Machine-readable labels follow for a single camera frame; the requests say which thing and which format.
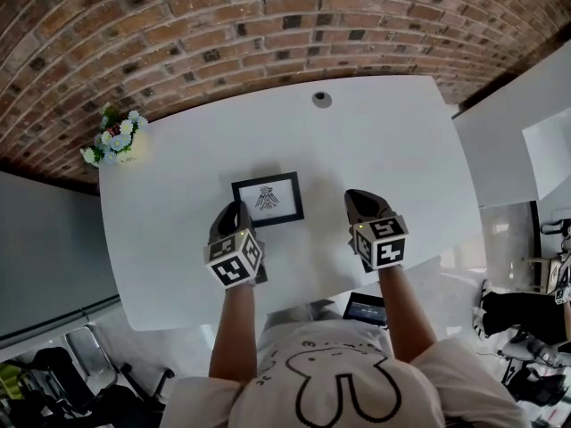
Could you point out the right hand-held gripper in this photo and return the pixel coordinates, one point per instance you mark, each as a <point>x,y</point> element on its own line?
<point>383,248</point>

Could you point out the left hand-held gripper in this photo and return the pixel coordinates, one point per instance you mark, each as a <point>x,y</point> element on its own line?
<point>232,265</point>

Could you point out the black framed picture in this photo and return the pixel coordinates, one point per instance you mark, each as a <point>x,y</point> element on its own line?
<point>272,199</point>

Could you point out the person's left forearm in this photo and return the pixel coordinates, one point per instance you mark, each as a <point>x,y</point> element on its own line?
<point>234,332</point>

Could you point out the person's right forearm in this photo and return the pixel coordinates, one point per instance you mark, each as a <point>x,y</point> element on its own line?
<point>406,319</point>

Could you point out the grey cable grommet hole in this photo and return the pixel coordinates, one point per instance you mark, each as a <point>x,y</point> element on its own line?
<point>321,100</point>

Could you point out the black display device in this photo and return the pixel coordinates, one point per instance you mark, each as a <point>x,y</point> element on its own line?
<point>366,309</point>

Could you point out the grey trousers leg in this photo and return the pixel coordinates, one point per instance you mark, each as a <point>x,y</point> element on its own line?
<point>294,315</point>

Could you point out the white potted flower plant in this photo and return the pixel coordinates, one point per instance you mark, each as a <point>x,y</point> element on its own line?
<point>118,143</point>

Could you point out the white printed t-shirt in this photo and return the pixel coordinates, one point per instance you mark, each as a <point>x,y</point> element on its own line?
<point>357,399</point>

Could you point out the black office chair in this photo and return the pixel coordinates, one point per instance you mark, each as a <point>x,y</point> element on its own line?
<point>58,372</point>

